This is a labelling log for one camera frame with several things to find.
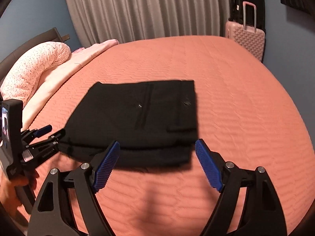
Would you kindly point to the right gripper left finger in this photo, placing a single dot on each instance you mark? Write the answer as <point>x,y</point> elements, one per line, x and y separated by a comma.
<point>52,213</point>

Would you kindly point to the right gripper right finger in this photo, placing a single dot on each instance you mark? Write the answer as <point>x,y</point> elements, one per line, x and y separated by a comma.
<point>248,203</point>

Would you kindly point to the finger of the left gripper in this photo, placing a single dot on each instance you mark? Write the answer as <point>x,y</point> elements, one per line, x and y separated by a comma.
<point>40,152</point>
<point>27,136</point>

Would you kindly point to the black pants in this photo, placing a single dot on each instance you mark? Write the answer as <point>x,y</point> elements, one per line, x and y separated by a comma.
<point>155,123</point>

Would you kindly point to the left hand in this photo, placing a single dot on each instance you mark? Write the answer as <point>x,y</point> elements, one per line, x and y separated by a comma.
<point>9,198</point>

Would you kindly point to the pink dotted pillow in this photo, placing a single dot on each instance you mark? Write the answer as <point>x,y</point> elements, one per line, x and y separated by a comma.
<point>23,78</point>

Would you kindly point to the light pink bed sheet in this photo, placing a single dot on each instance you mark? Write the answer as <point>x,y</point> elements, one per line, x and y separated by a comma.
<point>54,78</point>

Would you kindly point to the dark headboard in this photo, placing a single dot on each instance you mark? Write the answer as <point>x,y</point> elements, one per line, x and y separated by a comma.
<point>10,60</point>

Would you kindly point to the grey pleated curtain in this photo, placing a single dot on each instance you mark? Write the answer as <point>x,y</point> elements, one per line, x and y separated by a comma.
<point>96,21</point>

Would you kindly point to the pink hardshell suitcase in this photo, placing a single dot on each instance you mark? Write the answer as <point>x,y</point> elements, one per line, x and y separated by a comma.
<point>249,37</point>

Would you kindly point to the black suitcase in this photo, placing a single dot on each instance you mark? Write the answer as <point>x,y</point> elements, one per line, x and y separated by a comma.
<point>237,15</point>

